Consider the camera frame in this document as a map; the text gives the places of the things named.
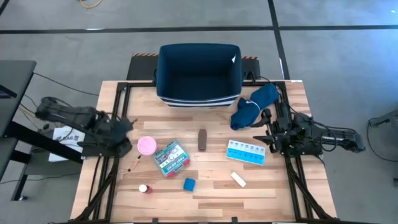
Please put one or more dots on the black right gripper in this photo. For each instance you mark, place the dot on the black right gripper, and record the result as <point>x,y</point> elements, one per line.
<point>284,137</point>

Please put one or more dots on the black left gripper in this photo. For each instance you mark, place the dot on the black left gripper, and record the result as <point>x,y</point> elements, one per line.
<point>115,132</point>

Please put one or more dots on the teal first aid kit box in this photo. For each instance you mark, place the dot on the teal first aid kit box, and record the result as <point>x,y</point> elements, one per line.
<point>171,158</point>

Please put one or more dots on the small white oblong box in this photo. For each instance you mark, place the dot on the small white oblong box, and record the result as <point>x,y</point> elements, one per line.
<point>238,179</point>

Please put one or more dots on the brown oblong case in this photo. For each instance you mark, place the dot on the brown oblong case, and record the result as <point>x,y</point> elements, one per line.
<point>202,140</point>

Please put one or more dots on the red bottle with white cap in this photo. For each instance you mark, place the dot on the red bottle with white cap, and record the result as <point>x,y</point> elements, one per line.
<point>145,188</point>

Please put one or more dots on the small blue cube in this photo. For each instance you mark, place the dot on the small blue cube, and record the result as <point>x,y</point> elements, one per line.
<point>189,184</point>

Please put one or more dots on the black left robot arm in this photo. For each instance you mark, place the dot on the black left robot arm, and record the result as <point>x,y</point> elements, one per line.
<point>68,113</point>

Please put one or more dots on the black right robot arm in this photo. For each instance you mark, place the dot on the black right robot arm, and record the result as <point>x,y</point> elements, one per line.
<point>339,137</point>

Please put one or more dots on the navy white-striped fabric basket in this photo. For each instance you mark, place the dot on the navy white-striped fabric basket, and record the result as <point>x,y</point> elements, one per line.
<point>199,71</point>

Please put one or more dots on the navy blue cloth pouch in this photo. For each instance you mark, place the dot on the navy blue cloth pouch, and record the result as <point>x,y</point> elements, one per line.
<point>245,113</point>

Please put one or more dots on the blue white weekly pill organizer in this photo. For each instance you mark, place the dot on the blue white weekly pill organizer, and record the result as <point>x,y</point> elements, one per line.
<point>245,152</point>

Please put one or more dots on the black mat with hazard stripes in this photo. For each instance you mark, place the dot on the black mat with hazard stripes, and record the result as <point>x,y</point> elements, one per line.
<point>141,68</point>

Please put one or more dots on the white printed paper sheet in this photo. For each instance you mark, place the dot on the white printed paper sheet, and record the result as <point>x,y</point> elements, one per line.
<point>66,137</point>

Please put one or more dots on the grey metal stand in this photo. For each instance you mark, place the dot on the grey metal stand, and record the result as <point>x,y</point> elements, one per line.
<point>385,118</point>

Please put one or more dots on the dark grey desk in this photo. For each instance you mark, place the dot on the dark grey desk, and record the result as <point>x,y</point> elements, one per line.
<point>15,81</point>

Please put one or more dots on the dark tablet on desk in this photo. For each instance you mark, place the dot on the dark tablet on desk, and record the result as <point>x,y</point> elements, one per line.
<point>6,92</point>

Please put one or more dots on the black aluminium table frame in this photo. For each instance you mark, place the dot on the black aluminium table frame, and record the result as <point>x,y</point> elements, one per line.
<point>292,174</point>

